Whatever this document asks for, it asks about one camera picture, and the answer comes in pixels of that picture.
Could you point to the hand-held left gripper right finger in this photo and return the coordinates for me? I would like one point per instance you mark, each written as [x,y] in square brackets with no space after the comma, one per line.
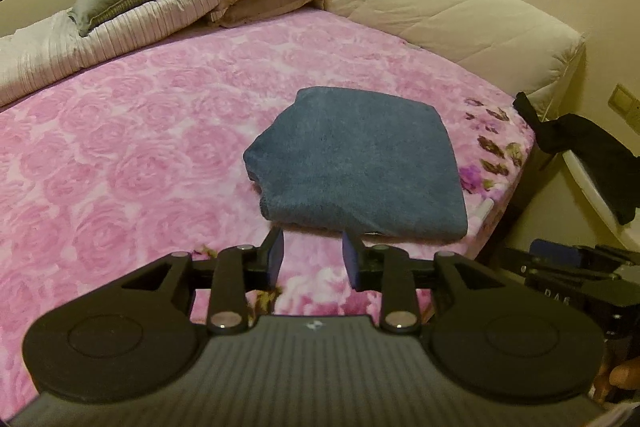
[352,264]

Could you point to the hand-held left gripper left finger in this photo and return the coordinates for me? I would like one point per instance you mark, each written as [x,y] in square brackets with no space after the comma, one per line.
[275,257]

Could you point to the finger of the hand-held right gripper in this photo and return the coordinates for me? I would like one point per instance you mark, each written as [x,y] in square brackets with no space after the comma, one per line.
[555,251]

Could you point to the blue denim jeans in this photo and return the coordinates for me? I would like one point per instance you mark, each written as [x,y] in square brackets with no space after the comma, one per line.
[360,167]

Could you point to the person's right hand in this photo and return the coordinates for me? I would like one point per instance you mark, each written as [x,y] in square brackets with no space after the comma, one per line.
[625,377]

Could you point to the white blanket tag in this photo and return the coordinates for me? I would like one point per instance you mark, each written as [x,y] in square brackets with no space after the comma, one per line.
[484,210]

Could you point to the black cloth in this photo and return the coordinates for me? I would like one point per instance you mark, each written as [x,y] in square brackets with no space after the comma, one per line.
[590,147]

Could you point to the pink floral blanket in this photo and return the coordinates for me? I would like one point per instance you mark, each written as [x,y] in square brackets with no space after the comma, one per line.
[125,147]

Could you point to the folded beige blanket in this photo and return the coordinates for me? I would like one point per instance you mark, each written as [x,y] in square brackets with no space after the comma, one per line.
[270,4]

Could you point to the cream padded duvet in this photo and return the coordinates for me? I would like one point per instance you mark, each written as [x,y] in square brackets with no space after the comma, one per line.
[450,12]

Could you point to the white ribbed quilt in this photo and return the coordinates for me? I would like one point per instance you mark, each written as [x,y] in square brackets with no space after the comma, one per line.
[150,17]

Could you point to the white chair frame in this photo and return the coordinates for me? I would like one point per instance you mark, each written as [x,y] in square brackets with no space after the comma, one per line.
[595,192]

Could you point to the wall switch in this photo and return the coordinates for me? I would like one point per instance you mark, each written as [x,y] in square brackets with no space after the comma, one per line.
[625,104]

